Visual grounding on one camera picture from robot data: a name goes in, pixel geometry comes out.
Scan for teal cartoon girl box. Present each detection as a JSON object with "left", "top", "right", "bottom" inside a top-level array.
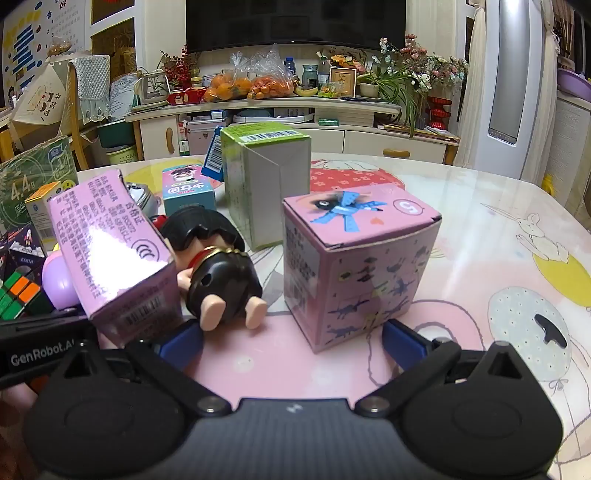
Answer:
[{"left": 161, "top": 165, "right": 216, "bottom": 219}]

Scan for cream tv cabinet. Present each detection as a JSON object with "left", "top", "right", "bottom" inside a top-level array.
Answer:
[{"left": 124, "top": 95, "right": 461, "bottom": 168}]

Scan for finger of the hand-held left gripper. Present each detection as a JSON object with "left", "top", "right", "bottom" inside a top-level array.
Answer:
[{"left": 0, "top": 308, "right": 92, "bottom": 332}]

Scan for wall poster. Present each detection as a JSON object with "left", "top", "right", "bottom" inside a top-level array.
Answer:
[{"left": 2, "top": 0, "right": 91, "bottom": 99}]

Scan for small white yellow box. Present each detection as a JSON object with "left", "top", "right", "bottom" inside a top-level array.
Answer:
[{"left": 25, "top": 181, "right": 64, "bottom": 253}]

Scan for black television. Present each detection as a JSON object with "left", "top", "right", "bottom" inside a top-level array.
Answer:
[{"left": 185, "top": 0, "right": 407, "bottom": 54}]

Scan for white and green box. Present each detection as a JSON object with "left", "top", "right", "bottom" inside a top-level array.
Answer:
[{"left": 220, "top": 123, "right": 313, "bottom": 252}]

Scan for bag of snacks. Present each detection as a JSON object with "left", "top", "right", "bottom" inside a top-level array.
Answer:
[{"left": 45, "top": 36, "right": 75, "bottom": 59}]

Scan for dark green bin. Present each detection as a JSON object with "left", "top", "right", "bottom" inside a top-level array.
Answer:
[{"left": 96, "top": 120, "right": 137, "bottom": 149}]

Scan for red berry branches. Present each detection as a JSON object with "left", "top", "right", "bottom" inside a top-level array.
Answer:
[{"left": 159, "top": 45, "right": 202, "bottom": 89}]

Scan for red snack box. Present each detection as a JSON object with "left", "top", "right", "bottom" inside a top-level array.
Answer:
[{"left": 167, "top": 87, "right": 206, "bottom": 106}]

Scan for wooden chair with lace cover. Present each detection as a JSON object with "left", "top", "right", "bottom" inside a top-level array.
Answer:
[{"left": 59, "top": 54, "right": 112, "bottom": 172}]

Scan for large green carton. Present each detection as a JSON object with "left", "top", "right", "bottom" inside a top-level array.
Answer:
[{"left": 0, "top": 135, "right": 80, "bottom": 237}]

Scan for green potted plant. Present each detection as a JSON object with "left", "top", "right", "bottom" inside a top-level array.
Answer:
[{"left": 357, "top": 68, "right": 426, "bottom": 138}]

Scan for purple plastic ball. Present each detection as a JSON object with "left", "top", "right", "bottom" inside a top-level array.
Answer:
[{"left": 41, "top": 251, "right": 80, "bottom": 308}]

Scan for blue barcode packet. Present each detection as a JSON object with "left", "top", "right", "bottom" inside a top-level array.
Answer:
[{"left": 202, "top": 126, "right": 228, "bottom": 182}]

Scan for wooden photo frame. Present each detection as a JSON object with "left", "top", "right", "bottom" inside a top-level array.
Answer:
[{"left": 328, "top": 65, "right": 359, "bottom": 99}]

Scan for dark space print box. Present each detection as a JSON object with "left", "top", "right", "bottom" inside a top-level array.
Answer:
[{"left": 0, "top": 225, "right": 48, "bottom": 283}]

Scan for white tower air conditioner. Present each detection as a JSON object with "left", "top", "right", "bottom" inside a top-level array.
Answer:
[{"left": 454, "top": 0, "right": 558, "bottom": 182}]

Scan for silver metal object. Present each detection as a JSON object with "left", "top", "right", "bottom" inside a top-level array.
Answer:
[{"left": 126, "top": 182, "right": 161, "bottom": 216}]

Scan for pink box with bird print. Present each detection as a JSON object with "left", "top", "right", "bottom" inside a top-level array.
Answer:
[{"left": 283, "top": 185, "right": 443, "bottom": 354}]

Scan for purple basin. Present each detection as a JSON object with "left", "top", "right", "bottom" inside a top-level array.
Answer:
[{"left": 556, "top": 69, "right": 591, "bottom": 96}]

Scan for pink white artificial flowers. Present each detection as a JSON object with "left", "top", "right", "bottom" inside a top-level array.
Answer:
[{"left": 379, "top": 34, "right": 470, "bottom": 92}]

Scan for beige printed tote bag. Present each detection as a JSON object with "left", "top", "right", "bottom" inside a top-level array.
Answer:
[{"left": 11, "top": 59, "right": 71, "bottom": 137}]

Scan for pink box with text print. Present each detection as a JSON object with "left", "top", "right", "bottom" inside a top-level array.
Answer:
[{"left": 48, "top": 168, "right": 179, "bottom": 348}]

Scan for plastic bag of oranges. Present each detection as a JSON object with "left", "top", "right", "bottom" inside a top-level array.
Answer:
[
  {"left": 246, "top": 43, "right": 297, "bottom": 100},
  {"left": 202, "top": 68, "right": 253, "bottom": 103}
]

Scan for white printed sack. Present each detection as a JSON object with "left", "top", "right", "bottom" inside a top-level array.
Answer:
[{"left": 110, "top": 73, "right": 140, "bottom": 121}]

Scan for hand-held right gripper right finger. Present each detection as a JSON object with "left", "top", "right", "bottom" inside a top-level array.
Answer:
[{"left": 355, "top": 318, "right": 527, "bottom": 418}]

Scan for glass kettle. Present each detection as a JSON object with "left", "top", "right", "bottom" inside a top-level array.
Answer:
[{"left": 135, "top": 68, "right": 168, "bottom": 105}]

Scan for pink case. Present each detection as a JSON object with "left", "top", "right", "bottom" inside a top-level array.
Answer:
[{"left": 187, "top": 124, "right": 219, "bottom": 158}]

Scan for puzzle cube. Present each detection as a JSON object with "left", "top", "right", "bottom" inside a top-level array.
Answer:
[{"left": 0, "top": 270, "right": 54, "bottom": 322}]

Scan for black-haired doll figure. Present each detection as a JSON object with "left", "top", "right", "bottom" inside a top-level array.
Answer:
[{"left": 161, "top": 207, "right": 269, "bottom": 330}]

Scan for pale green trash can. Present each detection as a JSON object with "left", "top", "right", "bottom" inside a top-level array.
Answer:
[{"left": 106, "top": 145, "right": 140, "bottom": 165}]

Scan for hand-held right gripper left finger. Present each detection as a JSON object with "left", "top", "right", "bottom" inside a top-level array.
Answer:
[{"left": 60, "top": 320, "right": 233, "bottom": 418}]

